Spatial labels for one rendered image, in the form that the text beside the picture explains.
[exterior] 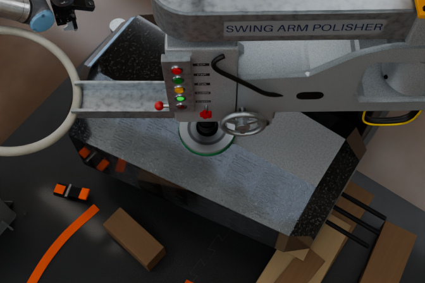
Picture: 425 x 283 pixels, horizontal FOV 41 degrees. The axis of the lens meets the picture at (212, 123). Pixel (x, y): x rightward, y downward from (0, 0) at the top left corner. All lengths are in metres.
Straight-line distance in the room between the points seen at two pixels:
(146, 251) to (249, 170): 0.79
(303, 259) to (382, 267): 0.41
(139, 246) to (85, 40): 1.37
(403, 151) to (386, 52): 1.62
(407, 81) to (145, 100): 0.87
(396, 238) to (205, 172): 1.08
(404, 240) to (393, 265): 0.14
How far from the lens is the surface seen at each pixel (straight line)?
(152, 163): 2.35
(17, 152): 1.89
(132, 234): 2.77
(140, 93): 2.00
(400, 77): 1.80
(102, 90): 2.03
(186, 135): 2.13
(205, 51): 1.52
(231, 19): 1.41
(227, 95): 1.72
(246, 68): 1.67
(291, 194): 2.16
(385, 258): 2.86
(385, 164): 3.13
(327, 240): 2.70
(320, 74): 1.66
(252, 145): 2.17
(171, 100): 1.71
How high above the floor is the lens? 2.76
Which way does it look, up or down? 62 degrees down
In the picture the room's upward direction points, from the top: 2 degrees counter-clockwise
